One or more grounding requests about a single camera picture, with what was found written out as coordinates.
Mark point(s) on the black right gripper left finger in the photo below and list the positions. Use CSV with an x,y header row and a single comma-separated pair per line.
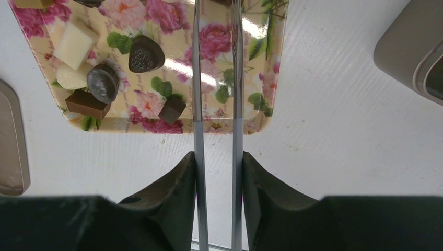
x,y
165,209

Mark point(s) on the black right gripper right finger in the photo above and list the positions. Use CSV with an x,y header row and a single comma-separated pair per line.
x,y
274,211

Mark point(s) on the small dark square chocolate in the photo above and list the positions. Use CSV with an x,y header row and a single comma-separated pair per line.
x,y
172,110

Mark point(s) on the brown rectangular chocolate bar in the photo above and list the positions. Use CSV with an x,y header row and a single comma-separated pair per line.
x,y
86,104

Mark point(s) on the dark oval chocolate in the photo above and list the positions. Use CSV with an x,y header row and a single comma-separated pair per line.
x,y
103,83

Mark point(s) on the dark heart chocolate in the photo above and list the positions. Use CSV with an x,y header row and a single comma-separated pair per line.
x,y
145,55

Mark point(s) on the white heart chocolate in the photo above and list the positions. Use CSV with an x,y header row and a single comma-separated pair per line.
x,y
71,79

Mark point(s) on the white rectangular chocolate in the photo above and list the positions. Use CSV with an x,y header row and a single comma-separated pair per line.
x,y
75,45

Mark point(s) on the dark swirl chocolate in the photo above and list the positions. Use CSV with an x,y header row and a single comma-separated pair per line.
x,y
90,3

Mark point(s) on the gold chocolate box with dividers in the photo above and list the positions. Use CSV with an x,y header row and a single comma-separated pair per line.
x,y
411,49

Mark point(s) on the tan square chocolate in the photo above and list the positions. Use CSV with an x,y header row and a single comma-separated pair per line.
x,y
33,4

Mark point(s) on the floral rectangular tray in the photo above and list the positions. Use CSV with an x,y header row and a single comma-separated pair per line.
x,y
126,66

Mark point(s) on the gold box lid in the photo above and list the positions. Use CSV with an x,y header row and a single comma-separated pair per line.
x,y
15,175

